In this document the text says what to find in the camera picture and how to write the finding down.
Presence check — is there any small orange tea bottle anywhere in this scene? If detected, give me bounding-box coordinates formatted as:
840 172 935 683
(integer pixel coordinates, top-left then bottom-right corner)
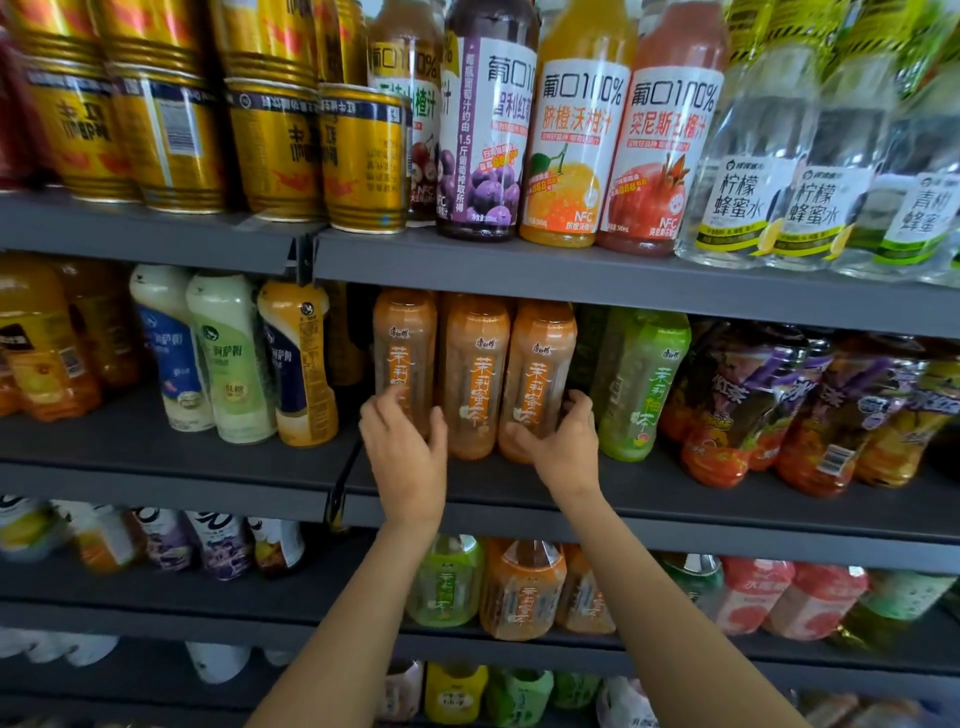
555 543 618 637
479 537 569 642

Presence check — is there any white green-label milk tea bottle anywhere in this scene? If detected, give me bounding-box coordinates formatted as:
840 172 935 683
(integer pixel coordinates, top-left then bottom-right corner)
185 270 278 446

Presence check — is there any dark green drink bottle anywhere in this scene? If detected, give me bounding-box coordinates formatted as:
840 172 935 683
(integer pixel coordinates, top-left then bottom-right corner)
658 552 726 621

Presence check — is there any white small carton drink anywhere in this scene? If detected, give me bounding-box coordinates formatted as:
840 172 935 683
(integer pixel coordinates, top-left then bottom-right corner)
595 675 660 728

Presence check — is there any pink small carton drink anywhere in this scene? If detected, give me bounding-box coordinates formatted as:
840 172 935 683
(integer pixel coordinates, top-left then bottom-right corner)
377 659 426 724

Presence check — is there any person's left hand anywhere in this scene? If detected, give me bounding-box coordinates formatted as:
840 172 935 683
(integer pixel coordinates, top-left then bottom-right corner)
358 386 450 531

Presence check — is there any yellow small carton drink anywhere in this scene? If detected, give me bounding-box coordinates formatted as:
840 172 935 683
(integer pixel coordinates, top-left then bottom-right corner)
423 661 490 726

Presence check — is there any person's right hand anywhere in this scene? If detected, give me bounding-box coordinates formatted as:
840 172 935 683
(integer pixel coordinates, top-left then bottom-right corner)
504 390 603 504

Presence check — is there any clear green-label water bottle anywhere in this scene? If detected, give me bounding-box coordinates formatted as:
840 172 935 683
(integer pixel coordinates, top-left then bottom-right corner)
831 0 960 284

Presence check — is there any pink peach drink bottle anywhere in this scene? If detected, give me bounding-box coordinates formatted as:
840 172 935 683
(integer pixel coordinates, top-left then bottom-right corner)
714 556 796 637
763 563 871 643

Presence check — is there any small purple-label drink bottle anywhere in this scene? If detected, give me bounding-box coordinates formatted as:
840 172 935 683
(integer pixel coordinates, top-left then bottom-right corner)
185 510 256 582
134 507 198 574

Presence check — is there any yellow lemon tea bottle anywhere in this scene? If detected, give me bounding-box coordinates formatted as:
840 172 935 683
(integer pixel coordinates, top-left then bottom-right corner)
52 258 144 390
0 255 104 423

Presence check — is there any green small carton drink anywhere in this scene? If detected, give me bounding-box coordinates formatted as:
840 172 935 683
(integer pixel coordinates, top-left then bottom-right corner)
485 666 556 728

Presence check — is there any red blood orange juice bottle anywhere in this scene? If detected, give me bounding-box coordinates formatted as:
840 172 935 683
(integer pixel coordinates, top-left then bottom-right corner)
597 0 728 258

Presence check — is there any light green drink bottle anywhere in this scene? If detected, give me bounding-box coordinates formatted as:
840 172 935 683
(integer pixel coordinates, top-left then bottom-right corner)
831 569 959 651

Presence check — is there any small yellow-label drink bottle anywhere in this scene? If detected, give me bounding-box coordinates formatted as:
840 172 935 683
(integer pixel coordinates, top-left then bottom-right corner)
246 516 308 579
0 495 70 565

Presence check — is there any person's left forearm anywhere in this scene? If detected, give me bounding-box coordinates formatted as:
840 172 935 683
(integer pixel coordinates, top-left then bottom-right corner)
246 516 445 728

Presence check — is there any green jasmine tea bottle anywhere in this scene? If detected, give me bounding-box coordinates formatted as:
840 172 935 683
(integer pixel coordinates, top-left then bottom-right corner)
589 307 692 463

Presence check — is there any stack of gold drink cans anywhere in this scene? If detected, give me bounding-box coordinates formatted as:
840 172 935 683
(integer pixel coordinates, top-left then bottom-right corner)
0 0 413 236

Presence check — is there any orange jasmine tea bottle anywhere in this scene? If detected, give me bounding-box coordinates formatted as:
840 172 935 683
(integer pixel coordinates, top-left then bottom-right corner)
498 300 579 465
440 294 512 462
372 288 438 441

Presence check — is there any purple-label fruit tea bottle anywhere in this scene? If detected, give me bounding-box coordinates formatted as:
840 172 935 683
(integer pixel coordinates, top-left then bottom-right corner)
774 336 933 500
853 351 960 490
680 321 809 491
748 328 835 474

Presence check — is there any black shelf divider clip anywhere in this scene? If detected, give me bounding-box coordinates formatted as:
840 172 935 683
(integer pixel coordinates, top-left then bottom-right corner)
324 448 364 535

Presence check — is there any brown fruit juice bottle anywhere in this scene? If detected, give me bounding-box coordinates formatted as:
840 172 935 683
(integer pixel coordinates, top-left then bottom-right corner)
366 0 445 227

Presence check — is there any small green tea bottle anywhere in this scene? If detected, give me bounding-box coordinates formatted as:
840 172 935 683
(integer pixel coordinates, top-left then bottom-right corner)
405 533 486 629

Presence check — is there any person's right forearm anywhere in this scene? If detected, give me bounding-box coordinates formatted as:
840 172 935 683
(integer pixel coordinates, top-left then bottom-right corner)
553 486 813 728

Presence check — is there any yellow blue-label milk tea bottle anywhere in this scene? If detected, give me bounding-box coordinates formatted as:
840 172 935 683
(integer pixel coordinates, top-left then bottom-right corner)
256 279 340 449

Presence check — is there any white blue-label milk tea bottle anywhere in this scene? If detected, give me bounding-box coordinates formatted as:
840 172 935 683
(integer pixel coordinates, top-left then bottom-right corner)
128 263 216 434

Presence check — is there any grey shelf board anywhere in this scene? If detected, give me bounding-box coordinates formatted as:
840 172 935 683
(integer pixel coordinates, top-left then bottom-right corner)
0 187 325 277
0 528 960 680
341 442 960 577
0 386 363 525
0 637 391 728
313 227 960 340

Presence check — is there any small orange-label drink bottle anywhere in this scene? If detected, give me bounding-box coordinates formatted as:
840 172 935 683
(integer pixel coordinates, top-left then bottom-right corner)
51 500 145 576

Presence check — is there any purple grape juice bottle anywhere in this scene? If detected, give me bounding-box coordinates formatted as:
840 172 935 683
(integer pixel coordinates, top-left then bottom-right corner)
436 0 540 243

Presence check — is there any clear yellow-label water bottle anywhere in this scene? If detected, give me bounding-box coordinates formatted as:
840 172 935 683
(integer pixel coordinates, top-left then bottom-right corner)
676 0 823 270
768 0 903 273

